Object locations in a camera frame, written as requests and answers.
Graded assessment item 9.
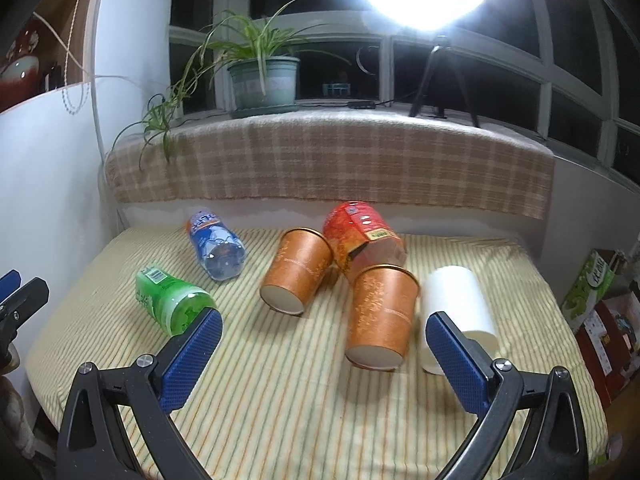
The black power strip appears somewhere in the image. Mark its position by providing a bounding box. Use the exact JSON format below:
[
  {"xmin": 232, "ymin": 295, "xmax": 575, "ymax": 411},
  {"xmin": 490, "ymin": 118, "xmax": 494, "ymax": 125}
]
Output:
[{"xmin": 347, "ymin": 101, "xmax": 378, "ymax": 110}]

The green tea bottle cup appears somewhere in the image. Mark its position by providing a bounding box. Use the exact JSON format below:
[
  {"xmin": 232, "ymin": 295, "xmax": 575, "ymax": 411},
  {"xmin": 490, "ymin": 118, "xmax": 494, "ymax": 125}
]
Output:
[{"xmin": 134, "ymin": 266, "xmax": 216, "ymax": 336}]

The red noodle cup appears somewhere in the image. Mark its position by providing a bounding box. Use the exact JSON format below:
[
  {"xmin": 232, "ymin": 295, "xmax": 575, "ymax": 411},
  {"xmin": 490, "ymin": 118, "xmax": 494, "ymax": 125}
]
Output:
[{"xmin": 322, "ymin": 202, "xmax": 407, "ymax": 284}]

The white paper cup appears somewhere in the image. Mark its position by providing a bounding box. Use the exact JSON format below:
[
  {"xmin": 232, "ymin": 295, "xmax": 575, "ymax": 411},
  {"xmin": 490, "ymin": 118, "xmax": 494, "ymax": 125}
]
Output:
[{"xmin": 419, "ymin": 266, "xmax": 499, "ymax": 375}]

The right orange paper cup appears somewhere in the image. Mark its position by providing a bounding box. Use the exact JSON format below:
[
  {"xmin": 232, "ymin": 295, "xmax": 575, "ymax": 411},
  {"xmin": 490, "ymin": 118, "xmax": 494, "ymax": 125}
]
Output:
[{"xmin": 345, "ymin": 263, "xmax": 420, "ymax": 372}]

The left orange paper cup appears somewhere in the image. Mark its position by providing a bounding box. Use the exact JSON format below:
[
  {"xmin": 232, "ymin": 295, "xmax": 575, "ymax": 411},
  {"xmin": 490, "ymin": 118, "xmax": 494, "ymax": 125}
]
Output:
[{"xmin": 259, "ymin": 228, "xmax": 333, "ymax": 316}]

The red cardboard box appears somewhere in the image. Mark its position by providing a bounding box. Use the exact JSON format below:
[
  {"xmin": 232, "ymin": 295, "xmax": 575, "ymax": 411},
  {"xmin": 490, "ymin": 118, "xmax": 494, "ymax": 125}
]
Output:
[{"xmin": 576, "ymin": 290, "xmax": 639, "ymax": 410}]

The plaid brown blanket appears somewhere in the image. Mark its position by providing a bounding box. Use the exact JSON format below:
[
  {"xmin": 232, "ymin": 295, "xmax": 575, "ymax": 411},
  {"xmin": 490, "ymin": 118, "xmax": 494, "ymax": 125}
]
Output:
[{"xmin": 105, "ymin": 110, "xmax": 554, "ymax": 220}]

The orange paper cup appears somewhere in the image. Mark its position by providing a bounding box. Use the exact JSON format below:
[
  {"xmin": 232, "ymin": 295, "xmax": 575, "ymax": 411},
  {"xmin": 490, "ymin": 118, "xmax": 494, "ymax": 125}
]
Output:
[
  {"xmin": 259, "ymin": 228, "xmax": 333, "ymax": 316},
  {"xmin": 345, "ymin": 263, "xmax": 420, "ymax": 372}
]

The grey-green flower pot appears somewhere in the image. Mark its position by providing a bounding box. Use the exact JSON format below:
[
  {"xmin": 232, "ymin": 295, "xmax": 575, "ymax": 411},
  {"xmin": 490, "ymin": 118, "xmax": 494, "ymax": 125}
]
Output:
[{"xmin": 228, "ymin": 56, "xmax": 299, "ymax": 118}]

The black tripod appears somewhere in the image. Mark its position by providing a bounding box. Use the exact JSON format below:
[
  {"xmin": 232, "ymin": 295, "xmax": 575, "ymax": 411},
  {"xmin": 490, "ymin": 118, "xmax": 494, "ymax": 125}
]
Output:
[{"xmin": 408, "ymin": 35, "xmax": 480, "ymax": 128}]

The blue Arctic Ocean cup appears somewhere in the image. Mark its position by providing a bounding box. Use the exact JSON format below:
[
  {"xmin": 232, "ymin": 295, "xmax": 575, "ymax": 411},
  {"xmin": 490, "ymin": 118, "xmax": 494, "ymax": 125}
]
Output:
[{"xmin": 186, "ymin": 209, "xmax": 246, "ymax": 282}]

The green tissue pack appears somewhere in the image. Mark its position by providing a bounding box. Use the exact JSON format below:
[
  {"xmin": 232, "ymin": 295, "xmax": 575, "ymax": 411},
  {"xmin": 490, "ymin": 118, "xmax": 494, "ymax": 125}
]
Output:
[{"xmin": 560, "ymin": 249, "xmax": 626, "ymax": 334}]

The spider plant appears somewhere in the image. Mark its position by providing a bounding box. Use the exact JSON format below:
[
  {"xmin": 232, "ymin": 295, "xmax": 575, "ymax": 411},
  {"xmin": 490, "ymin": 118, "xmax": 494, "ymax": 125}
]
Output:
[{"xmin": 115, "ymin": 3, "xmax": 322, "ymax": 159}]

